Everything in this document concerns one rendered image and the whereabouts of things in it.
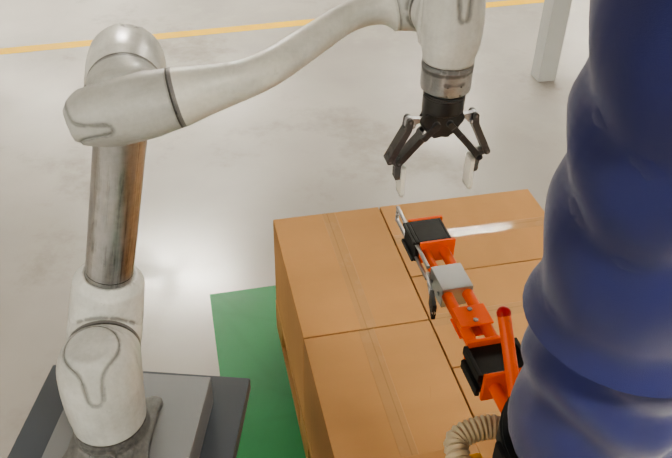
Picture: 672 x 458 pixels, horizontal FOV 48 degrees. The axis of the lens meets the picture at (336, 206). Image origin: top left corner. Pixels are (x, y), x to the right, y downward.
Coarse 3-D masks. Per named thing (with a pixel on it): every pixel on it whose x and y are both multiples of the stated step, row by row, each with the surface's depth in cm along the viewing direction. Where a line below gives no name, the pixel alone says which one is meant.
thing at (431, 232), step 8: (432, 216) 156; (440, 216) 156; (416, 224) 154; (424, 224) 154; (432, 224) 154; (440, 224) 154; (416, 232) 152; (424, 232) 152; (432, 232) 152; (440, 232) 152; (448, 232) 152; (424, 240) 150; (432, 240) 150; (440, 240) 150; (448, 240) 150; (424, 248) 149; (432, 248) 150; (440, 248) 150; (440, 256) 152
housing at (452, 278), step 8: (448, 264) 145; (456, 264) 145; (432, 272) 144; (440, 272) 143; (448, 272) 143; (456, 272) 143; (464, 272) 143; (432, 280) 144; (440, 280) 141; (448, 280) 141; (456, 280) 141; (464, 280) 141; (432, 288) 145; (440, 288) 140; (448, 288) 140; (456, 288) 140; (464, 288) 140; (472, 288) 141; (440, 296) 141; (456, 296) 141; (440, 304) 141
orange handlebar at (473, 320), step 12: (444, 252) 149; (432, 264) 146; (444, 300) 139; (468, 300) 139; (456, 312) 135; (468, 312) 135; (480, 312) 135; (456, 324) 134; (468, 324) 132; (480, 324) 132; (468, 336) 131; (492, 384) 122; (492, 396) 122; (504, 396) 120
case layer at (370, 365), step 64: (512, 192) 288; (320, 256) 255; (384, 256) 256; (512, 256) 257; (320, 320) 231; (384, 320) 232; (448, 320) 232; (512, 320) 233; (320, 384) 211; (384, 384) 211; (448, 384) 212; (320, 448) 216; (384, 448) 194
